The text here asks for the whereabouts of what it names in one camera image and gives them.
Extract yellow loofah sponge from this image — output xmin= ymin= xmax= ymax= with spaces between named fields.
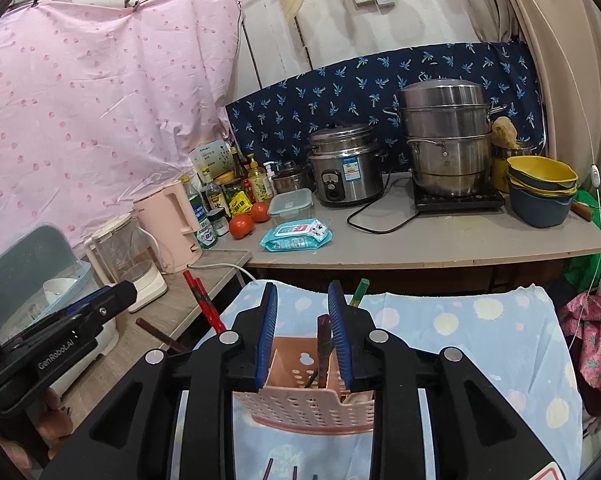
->
xmin=491 ymin=116 xmax=519 ymax=149

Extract black power cable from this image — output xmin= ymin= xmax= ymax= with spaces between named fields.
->
xmin=347 ymin=170 xmax=421 ymax=235

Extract pink dotted curtain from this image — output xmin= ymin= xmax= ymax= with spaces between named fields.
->
xmin=0 ymin=0 xmax=244 ymax=281

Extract beige curtain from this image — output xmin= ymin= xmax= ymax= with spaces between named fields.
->
xmin=451 ymin=0 xmax=601 ymax=201

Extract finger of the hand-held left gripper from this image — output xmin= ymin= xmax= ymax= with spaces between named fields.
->
xmin=45 ymin=280 xmax=137 ymax=334

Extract green bag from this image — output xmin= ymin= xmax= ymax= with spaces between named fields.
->
xmin=563 ymin=205 xmax=601 ymax=291

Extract grey back counter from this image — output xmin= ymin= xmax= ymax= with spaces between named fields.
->
xmin=245 ymin=172 xmax=601 ymax=268

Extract red chopstick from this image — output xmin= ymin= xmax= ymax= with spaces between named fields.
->
xmin=193 ymin=275 xmax=227 ymax=332
xmin=182 ymin=270 xmax=218 ymax=334

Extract large steel steamer pot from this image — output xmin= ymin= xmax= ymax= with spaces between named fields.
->
xmin=383 ymin=78 xmax=506 ymax=198

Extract small steel pot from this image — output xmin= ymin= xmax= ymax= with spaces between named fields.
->
xmin=271 ymin=162 xmax=314 ymax=195

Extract wooden side counter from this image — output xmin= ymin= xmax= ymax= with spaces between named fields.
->
xmin=28 ymin=250 xmax=254 ymax=456

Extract blue bowl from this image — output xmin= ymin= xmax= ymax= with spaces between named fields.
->
xmin=508 ymin=182 xmax=577 ymax=229

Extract green label plastic bottle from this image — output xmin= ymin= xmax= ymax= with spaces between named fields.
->
xmin=195 ymin=195 xmax=219 ymax=251

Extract pink perforated utensil basket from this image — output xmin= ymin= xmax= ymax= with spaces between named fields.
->
xmin=233 ymin=337 xmax=381 ymax=433

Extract pink electric kettle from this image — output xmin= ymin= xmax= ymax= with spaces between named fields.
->
xmin=133 ymin=180 xmax=204 ymax=275

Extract grey-blue drainer lid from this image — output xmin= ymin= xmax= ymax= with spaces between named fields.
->
xmin=0 ymin=225 xmax=76 ymax=306

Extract dark sauce bottle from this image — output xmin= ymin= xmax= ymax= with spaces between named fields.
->
xmin=229 ymin=146 xmax=248 ymax=184

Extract blue printed tablecloth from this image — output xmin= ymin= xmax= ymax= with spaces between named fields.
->
xmin=173 ymin=280 xmax=584 ymax=480

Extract white cord with switch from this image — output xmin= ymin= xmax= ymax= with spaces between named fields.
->
xmin=521 ymin=0 xmax=601 ymax=351

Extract blue wet wipes pack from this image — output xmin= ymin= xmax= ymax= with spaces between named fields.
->
xmin=259 ymin=218 xmax=333 ymax=252

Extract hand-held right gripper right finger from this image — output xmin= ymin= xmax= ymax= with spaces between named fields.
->
xmin=328 ymin=281 xmax=566 ymax=480

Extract navy printed cloth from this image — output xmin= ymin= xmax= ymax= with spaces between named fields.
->
xmin=225 ymin=40 xmax=546 ymax=181

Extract steel rice cooker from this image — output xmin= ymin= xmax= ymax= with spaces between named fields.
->
xmin=308 ymin=122 xmax=387 ymax=208

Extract clear lidded food container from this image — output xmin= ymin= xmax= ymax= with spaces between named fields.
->
xmin=268 ymin=188 xmax=314 ymax=226

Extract white bowl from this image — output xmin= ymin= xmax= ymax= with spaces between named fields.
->
xmin=43 ymin=277 xmax=80 ymax=306

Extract glass kettle white base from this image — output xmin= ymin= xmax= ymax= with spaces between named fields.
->
xmin=84 ymin=214 xmax=168 ymax=313

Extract yellow bowl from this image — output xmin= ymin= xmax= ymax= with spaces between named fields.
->
xmin=505 ymin=156 xmax=579 ymax=192

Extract white dish drainer box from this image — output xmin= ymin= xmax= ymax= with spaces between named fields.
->
xmin=0 ymin=265 xmax=121 ymax=396

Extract yellow oil bottle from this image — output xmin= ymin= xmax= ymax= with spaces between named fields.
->
xmin=248 ymin=154 xmax=274 ymax=204

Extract black induction cooktop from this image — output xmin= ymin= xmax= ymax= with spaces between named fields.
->
xmin=413 ymin=187 xmax=506 ymax=217

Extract white power cable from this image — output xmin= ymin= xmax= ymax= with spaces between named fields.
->
xmin=195 ymin=259 xmax=254 ymax=292

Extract yellow label jar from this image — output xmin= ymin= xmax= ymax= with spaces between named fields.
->
xmin=229 ymin=187 xmax=252 ymax=219

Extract white carton box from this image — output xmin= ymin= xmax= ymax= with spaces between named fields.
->
xmin=189 ymin=140 xmax=231 ymax=182

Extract pink floral cloth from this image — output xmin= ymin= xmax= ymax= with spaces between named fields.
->
xmin=561 ymin=285 xmax=601 ymax=396

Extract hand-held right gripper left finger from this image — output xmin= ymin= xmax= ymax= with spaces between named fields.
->
xmin=40 ymin=282 xmax=279 ymax=480

